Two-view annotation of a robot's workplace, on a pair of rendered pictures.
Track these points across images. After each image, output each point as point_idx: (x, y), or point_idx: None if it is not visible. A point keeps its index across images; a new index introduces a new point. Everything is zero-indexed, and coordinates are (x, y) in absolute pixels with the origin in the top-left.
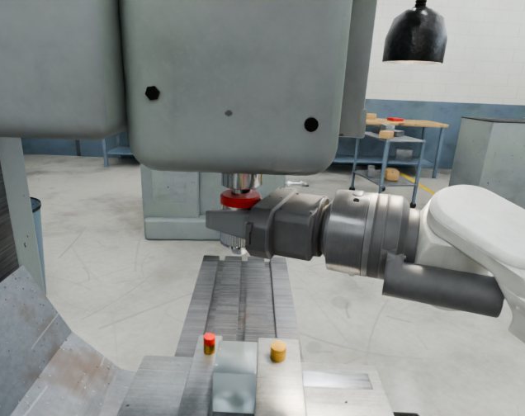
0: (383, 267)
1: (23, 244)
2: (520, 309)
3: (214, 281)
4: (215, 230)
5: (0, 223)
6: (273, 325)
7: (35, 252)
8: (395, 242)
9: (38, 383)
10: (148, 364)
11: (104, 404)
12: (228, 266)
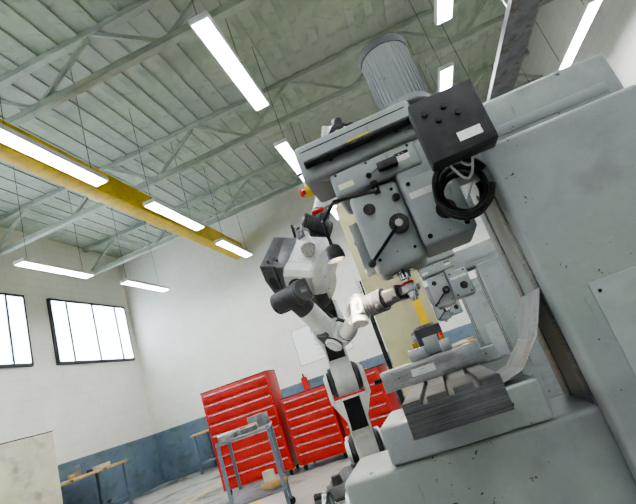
0: None
1: (537, 277)
2: None
3: (474, 375)
4: (418, 289)
5: (524, 263)
6: (425, 391)
7: (544, 285)
8: None
9: (528, 337)
10: (473, 341)
11: (517, 368)
12: (465, 381)
